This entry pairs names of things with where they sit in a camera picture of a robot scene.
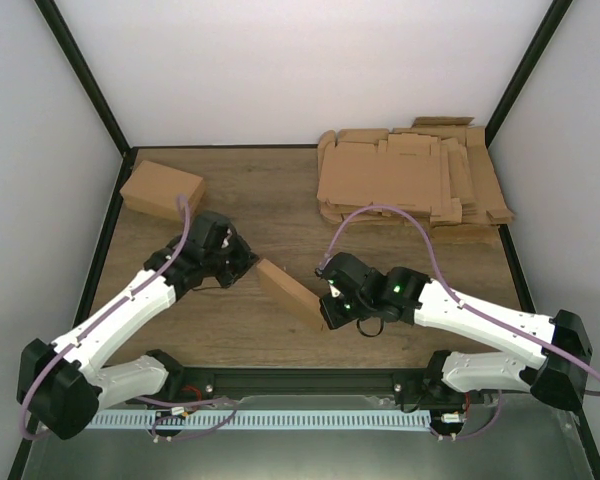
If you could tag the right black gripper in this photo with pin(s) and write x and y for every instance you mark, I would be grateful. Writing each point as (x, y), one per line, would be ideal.
(335, 319)

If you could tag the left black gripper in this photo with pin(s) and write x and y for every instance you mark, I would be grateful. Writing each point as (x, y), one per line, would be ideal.
(246, 260)

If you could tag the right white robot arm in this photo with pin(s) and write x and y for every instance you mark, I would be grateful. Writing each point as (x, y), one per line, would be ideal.
(545, 356)

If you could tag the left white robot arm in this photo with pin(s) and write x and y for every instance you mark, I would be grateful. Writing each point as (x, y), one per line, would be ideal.
(66, 382)

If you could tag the folded brown cardboard box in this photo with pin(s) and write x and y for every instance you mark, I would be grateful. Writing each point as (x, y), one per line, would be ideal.
(154, 188)

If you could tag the stack of flat cardboard blanks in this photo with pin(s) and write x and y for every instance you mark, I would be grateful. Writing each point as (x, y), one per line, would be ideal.
(438, 170)

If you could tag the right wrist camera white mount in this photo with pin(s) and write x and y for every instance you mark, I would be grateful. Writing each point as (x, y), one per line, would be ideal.
(335, 293)

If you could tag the black aluminium frame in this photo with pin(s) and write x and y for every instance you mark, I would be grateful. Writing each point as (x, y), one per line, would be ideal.
(294, 380)

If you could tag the light blue slotted cable duct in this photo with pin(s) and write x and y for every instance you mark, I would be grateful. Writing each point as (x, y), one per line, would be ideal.
(283, 420)

